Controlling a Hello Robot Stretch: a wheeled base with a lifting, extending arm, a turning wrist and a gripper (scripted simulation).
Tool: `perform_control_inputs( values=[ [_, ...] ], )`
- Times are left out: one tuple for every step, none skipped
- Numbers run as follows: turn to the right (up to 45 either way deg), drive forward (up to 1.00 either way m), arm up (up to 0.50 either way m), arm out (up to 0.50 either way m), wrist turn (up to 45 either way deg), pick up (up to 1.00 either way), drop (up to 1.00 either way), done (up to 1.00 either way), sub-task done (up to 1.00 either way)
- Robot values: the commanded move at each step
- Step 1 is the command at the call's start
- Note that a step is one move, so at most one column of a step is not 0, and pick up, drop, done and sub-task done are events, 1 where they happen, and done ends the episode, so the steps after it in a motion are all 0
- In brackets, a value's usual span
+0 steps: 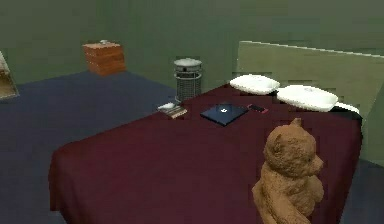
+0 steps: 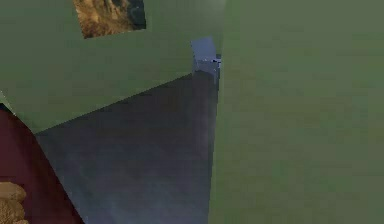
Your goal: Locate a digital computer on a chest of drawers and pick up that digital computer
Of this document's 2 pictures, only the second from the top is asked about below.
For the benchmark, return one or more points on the tan lumpy object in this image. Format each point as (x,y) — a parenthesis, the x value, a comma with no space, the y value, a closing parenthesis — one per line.
(11,203)

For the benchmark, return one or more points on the grey-blue room door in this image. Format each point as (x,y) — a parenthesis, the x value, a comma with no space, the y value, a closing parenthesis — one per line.
(204,55)

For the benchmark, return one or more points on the brown framed wall picture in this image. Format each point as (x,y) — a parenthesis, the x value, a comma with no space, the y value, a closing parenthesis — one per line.
(108,15)

